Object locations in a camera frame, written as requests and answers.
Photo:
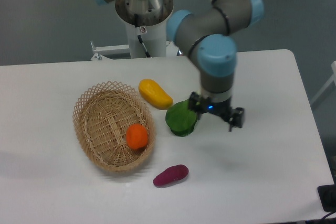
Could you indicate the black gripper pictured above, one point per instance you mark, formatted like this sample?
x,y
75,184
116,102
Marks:
x,y
223,109

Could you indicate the orange fruit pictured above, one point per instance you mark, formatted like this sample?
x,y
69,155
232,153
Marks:
x,y
136,136

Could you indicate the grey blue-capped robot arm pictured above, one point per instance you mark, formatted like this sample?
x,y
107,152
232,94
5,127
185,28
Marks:
x,y
204,39

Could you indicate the woven wicker basket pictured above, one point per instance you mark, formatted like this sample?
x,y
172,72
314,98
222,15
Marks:
x,y
101,118

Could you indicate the green bok choy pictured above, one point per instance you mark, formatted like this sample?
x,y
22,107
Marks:
x,y
180,119

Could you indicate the yellow mango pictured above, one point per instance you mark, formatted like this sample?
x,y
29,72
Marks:
x,y
153,93

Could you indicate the purple sweet potato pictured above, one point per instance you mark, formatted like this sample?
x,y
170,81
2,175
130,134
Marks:
x,y
171,175

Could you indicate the black device at table corner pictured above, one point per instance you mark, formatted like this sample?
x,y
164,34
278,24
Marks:
x,y
327,197

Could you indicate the white metal base frame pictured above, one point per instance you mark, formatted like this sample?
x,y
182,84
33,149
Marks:
x,y
123,51

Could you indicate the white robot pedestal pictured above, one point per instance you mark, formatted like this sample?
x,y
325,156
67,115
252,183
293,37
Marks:
x,y
150,39

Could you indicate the white frame at right edge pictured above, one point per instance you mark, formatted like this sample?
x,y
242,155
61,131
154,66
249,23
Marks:
x,y
326,89

